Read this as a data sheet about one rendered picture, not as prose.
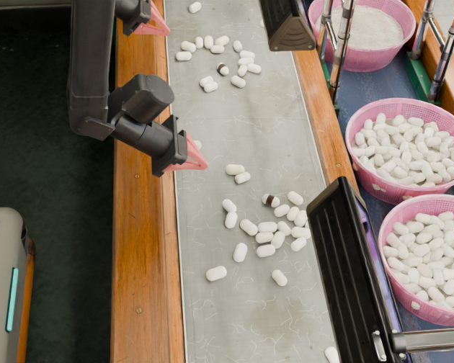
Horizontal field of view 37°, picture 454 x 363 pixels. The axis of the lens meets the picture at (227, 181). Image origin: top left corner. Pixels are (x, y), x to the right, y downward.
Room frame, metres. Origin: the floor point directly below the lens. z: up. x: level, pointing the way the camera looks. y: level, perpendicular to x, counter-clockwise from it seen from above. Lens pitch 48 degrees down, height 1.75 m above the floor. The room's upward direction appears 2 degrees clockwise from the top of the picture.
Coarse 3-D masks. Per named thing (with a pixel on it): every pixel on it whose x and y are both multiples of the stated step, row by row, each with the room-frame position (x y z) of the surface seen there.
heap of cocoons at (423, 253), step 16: (400, 224) 0.81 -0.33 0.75; (416, 224) 0.81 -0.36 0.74; (432, 224) 0.82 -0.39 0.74; (448, 224) 0.82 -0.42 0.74; (400, 240) 0.78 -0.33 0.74; (416, 240) 0.79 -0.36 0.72; (432, 240) 0.79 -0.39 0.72; (448, 240) 0.78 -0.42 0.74; (400, 256) 0.74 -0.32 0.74; (416, 256) 0.74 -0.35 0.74; (432, 256) 0.74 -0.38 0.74; (448, 256) 0.75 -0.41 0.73; (400, 272) 0.71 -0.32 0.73; (416, 272) 0.70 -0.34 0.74; (432, 272) 0.71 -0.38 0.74; (448, 272) 0.71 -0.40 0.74; (416, 288) 0.67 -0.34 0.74; (432, 288) 0.67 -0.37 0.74; (448, 288) 0.67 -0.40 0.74; (416, 304) 0.64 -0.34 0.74; (448, 304) 0.64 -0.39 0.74
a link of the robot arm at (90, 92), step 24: (72, 0) 0.77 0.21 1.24; (96, 0) 0.76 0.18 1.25; (72, 24) 0.77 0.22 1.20; (96, 24) 0.77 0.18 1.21; (72, 48) 0.78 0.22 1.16; (96, 48) 0.77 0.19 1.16; (72, 72) 0.77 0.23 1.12; (96, 72) 0.77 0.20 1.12; (72, 96) 0.77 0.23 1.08; (96, 96) 0.77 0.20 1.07; (72, 120) 0.77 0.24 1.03
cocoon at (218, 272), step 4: (216, 268) 0.69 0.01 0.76; (220, 268) 0.69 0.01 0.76; (224, 268) 0.69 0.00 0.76; (208, 272) 0.68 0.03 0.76; (212, 272) 0.68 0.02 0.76; (216, 272) 0.68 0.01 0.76; (220, 272) 0.68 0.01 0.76; (224, 272) 0.68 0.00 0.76; (208, 276) 0.67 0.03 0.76; (212, 276) 0.67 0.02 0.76; (216, 276) 0.67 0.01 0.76; (220, 276) 0.67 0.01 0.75; (224, 276) 0.68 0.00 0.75; (212, 280) 0.67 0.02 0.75
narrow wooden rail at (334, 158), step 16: (304, 64) 1.26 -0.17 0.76; (320, 64) 1.26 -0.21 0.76; (304, 80) 1.20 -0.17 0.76; (320, 80) 1.20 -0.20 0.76; (304, 96) 1.16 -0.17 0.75; (320, 96) 1.15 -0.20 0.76; (320, 112) 1.10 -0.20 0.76; (320, 128) 1.05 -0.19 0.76; (336, 128) 1.05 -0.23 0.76; (320, 144) 1.00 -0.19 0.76; (336, 144) 1.00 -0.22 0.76; (320, 160) 0.97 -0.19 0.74; (336, 160) 0.96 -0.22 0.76; (336, 176) 0.91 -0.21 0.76; (352, 176) 0.91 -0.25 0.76
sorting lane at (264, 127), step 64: (192, 0) 1.54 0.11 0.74; (256, 0) 1.55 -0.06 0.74; (192, 64) 1.28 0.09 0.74; (256, 64) 1.28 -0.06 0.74; (192, 128) 1.06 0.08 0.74; (256, 128) 1.07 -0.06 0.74; (192, 192) 0.88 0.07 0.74; (256, 192) 0.88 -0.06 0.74; (320, 192) 0.89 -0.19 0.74; (192, 256) 0.72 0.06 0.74; (256, 256) 0.73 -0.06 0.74; (192, 320) 0.59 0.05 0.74; (256, 320) 0.60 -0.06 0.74; (320, 320) 0.60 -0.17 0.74
